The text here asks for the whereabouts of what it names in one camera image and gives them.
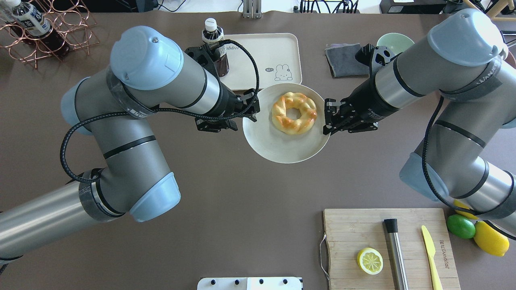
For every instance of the dark grey cloth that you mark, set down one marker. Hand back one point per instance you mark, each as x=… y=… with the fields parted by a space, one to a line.
x=342 y=61

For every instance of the glazed twisted donut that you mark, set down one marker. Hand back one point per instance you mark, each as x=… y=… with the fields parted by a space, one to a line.
x=294 y=113

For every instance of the yellow plastic knife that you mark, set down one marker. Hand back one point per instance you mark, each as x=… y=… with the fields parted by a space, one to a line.
x=431 y=251

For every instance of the steel muddler black tip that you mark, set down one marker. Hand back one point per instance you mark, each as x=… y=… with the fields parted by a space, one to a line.
x=395 y=254

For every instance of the aluminium frame post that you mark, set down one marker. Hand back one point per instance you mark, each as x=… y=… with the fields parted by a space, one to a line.
x=252 y=9

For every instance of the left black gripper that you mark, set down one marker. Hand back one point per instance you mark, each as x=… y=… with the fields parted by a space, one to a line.
x=228 y=104

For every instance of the bottle in rack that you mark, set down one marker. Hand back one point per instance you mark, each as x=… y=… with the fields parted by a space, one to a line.
x=39 y=27
x=6 y=15

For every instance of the cream rectangular tray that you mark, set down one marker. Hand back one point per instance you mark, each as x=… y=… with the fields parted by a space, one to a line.
x=276 y=55

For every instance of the white pedestal column base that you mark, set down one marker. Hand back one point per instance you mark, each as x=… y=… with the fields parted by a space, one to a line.
x=251 y=283

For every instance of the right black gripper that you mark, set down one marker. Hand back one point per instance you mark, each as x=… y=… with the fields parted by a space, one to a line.
x=362 y=100

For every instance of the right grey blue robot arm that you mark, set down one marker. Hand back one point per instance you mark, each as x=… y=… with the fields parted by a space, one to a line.
x=463 y=59

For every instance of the dark drink bottle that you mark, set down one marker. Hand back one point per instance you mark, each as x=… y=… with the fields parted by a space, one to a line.
x=211 y=35

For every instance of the copper wire bottle rack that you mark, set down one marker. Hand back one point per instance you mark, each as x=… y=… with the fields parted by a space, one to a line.
x=71 y=18

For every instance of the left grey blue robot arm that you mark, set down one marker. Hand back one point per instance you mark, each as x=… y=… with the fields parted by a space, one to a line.
x=147 y=73

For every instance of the whole yellow lemon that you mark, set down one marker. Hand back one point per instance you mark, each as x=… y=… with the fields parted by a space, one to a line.
x=490 y=240

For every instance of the bottle in rack upper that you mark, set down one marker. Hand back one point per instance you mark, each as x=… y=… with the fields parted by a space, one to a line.
x=39 y=27

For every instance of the white round plate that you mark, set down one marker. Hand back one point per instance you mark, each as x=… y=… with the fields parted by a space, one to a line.
x=275 y=145

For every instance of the left camera mount black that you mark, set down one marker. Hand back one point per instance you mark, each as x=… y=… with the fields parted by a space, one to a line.
x=205 y=57

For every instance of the green lime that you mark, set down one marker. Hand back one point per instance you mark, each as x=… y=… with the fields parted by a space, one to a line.
x=461 y=226

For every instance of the lemon half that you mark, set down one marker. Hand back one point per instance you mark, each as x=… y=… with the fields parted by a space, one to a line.
x=370 y=261

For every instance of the mint green bowl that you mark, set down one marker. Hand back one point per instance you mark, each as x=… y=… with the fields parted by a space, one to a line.
x=396 y=43

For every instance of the bottle in rack lower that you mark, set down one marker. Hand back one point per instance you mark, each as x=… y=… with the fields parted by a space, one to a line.
x=6 y=15

